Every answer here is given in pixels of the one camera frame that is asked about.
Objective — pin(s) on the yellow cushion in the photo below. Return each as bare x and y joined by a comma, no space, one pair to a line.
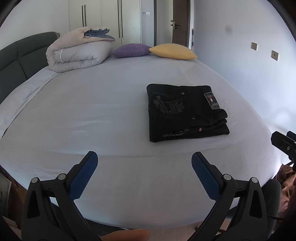
173,51

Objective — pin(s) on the beige wall socket left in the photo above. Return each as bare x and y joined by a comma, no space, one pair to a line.
254,46

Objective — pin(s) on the white pillow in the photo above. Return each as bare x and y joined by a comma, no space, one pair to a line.
21,96

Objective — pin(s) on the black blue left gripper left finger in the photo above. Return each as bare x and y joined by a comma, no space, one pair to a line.
49,211

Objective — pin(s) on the white wardrobe with black handles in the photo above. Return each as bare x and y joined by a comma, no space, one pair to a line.
126,19

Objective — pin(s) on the folded blue denim cloth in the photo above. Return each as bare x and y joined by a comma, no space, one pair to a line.
100,33

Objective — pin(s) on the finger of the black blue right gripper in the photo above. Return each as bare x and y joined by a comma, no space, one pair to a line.
291,135
286,145

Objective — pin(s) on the purple cushion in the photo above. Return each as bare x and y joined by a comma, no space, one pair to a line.
131,50

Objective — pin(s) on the operator left hand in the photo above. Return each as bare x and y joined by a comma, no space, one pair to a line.
127,235

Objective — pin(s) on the folded beige white duvet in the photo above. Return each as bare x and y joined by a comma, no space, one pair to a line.
73,51

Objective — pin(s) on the beige wall socket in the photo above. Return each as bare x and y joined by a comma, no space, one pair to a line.
254,46
274,55

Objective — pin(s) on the black denim pants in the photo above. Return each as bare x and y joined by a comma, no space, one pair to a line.
184,112

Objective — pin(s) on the dark grey upholstered headboard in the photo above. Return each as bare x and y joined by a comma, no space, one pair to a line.
23,59

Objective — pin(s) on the beige wall socket right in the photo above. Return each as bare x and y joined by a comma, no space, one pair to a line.
274,55

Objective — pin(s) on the brown door with handle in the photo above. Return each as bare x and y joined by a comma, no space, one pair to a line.
172,22

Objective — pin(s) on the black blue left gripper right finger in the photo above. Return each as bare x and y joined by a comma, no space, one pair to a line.
239,212

